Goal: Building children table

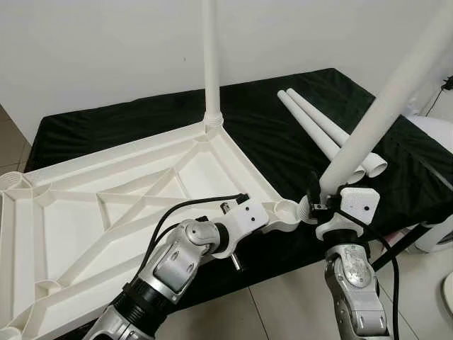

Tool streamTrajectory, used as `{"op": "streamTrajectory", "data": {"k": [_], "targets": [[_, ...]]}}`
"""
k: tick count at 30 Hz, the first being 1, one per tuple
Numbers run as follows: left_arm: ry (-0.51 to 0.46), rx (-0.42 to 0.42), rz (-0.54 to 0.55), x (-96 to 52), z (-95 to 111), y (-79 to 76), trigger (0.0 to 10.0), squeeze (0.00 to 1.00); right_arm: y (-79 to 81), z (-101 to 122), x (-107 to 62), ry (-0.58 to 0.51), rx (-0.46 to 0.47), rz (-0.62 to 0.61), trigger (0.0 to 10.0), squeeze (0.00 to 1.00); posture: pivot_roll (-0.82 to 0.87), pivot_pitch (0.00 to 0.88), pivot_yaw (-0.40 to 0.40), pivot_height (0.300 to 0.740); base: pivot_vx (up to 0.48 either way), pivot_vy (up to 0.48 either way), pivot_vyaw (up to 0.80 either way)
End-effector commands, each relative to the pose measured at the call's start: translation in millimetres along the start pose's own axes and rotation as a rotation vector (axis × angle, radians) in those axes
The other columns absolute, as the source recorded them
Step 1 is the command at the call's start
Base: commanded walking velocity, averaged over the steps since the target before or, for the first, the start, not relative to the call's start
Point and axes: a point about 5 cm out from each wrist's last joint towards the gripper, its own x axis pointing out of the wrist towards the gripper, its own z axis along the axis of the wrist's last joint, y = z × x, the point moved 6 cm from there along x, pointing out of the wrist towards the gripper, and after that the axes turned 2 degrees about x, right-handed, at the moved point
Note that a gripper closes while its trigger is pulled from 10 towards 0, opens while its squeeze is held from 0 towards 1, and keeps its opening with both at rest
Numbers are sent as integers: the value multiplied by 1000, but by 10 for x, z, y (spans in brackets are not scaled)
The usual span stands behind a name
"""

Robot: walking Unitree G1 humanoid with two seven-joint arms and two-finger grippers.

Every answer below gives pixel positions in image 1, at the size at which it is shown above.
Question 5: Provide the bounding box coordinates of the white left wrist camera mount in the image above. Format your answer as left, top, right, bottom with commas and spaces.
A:
224, 198, 270, 258

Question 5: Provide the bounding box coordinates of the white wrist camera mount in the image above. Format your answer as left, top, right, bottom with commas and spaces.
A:
224, 198, 270, 258
314, 185, 380, 244

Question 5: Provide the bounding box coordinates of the white plastic table leg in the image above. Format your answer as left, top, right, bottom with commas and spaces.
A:
277, 90, 367, 186
201, 0, 227, 130
286, 87, 389, 179
300, 0, 453, 215

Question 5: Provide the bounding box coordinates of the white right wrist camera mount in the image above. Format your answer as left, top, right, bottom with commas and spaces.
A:
314, 185, 380, 244

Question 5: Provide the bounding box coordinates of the white dome appliance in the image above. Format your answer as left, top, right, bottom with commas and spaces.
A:
406, 114, 453, 254

